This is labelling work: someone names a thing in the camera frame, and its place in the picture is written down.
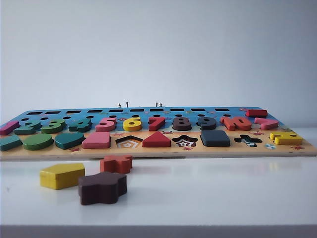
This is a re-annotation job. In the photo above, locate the dark blue square block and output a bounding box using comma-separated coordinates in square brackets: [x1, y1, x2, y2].
[200, 130, 231, 147]

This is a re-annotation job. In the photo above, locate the red digit seven piece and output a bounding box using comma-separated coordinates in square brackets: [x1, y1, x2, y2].
[148, 116, 167, 131]

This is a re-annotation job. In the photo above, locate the red triangle puzzle piece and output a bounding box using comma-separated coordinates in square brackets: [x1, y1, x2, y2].
[142, 130, 172, 148]

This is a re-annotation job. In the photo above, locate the brown digit eight piece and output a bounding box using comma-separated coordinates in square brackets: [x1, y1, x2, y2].
[172, 116, 191, 131]

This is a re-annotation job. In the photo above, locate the yellow digit six piece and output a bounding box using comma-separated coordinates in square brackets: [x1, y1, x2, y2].
[123, 116, 143, 132]

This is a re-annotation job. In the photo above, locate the dark blue digit nine piece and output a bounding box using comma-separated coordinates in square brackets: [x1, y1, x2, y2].
[197, 116, 217, 131]

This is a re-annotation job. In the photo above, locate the pink digit five piece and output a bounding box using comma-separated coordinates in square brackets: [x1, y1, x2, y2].
[95, 117, 118, 132]

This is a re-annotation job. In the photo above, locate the orange cross puzzle piece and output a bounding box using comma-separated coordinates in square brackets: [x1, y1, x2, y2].
[100, 154, 134, 174]

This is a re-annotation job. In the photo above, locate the pink square puzzle piece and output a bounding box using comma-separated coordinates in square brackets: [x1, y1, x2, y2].
[82, 131, 111, 149]

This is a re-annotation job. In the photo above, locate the orange number ten piece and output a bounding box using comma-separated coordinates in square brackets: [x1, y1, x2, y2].
[220, 116, 252, 131]

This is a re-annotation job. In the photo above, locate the dark teal digit four piece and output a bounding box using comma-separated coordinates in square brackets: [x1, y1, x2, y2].
[68, 118, 93, 133]

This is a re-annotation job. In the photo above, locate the brown star puzzle piece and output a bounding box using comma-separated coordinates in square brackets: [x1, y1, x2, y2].
[78, 171, 128, 206]

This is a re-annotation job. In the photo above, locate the teal heart puzzle piece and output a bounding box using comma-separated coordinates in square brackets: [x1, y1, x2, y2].
[54, 132, 85, 150]

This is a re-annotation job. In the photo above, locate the red bar puzzle piece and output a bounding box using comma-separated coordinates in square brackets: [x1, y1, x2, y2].
[246, 109, 268, 118]

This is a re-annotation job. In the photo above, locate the wooden number shape puzzle board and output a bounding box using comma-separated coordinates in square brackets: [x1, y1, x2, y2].
[0, 106, 317, 161]

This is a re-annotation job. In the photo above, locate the green digit three piece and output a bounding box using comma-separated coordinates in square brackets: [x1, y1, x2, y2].
[41, 119, 67, 134]

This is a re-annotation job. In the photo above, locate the pink angled sign piece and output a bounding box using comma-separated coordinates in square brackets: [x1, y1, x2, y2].
[254, 118, 278, 130]

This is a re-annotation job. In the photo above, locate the yellow pentagon puzzle piece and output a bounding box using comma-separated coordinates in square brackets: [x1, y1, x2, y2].
[39, 163, 86, 190]

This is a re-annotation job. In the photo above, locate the green oval puzzle piece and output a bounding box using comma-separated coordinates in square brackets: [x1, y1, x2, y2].
[22, 133, 54, 151]

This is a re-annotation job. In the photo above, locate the teal digit two piece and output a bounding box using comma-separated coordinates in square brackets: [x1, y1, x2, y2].
[13, 119, 42, 135]

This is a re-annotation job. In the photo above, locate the yellow sign puzzle piece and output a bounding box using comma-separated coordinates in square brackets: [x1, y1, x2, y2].
[269, 131, 303, 146]

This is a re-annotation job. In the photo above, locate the magenta digit one piece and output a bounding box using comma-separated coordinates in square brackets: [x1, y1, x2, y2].
[0, 120, 20, 136]

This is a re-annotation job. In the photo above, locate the teal rectangle puzzle piece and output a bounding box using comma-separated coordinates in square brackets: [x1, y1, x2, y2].
[0, 134, 23, 151]

